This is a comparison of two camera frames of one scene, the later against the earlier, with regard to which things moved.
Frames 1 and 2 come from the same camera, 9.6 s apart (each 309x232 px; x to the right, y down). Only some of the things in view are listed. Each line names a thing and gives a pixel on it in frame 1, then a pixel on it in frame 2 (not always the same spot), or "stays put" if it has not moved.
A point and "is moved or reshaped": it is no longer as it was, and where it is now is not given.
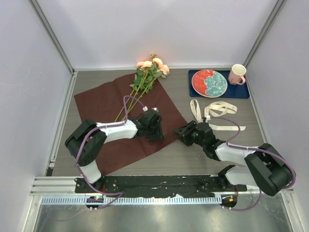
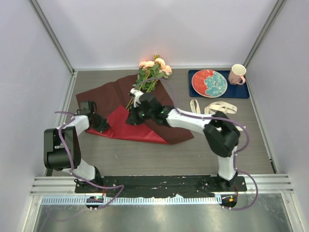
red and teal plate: [209, 83] stays put
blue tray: [232, 91] stays put
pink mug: [236, 75] stays put
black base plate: [187, 184] stays put
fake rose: [161, 69] is moved or reshaped
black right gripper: [186, 137] -> [133, 119]
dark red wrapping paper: [117, 101] is moved or reshaped
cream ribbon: [216, 109] stays put
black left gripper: [158, 136] -> [104, 126]
